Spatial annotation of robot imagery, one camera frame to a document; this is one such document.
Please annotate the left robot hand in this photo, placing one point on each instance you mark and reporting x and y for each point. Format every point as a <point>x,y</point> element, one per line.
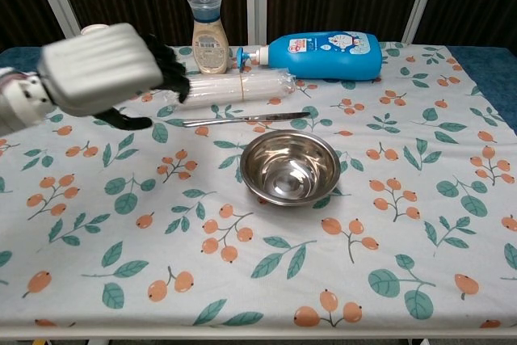
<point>101,66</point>

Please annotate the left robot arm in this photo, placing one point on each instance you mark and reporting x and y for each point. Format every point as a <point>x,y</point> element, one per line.
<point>20,98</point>

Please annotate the stack of floral paper cups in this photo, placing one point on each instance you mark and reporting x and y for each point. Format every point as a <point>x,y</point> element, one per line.
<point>93,29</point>

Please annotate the stainless steel bowl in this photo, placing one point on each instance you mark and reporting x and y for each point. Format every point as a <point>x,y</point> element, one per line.
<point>290,169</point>

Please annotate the beige sauce bottle clear cap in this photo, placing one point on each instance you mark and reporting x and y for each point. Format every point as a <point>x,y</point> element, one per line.
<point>209,46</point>

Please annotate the stainless steel table knife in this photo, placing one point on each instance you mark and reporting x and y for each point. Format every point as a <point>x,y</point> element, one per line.
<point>242,119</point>

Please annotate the wrapped bundle of white straws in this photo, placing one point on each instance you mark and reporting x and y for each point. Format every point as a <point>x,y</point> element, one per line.
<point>262,85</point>

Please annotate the blue pump soap bottle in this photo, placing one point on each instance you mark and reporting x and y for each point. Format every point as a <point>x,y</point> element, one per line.
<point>327,58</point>

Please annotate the floral orange fruit tablecloth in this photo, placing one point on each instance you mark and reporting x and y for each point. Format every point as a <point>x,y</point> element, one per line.
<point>258,264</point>

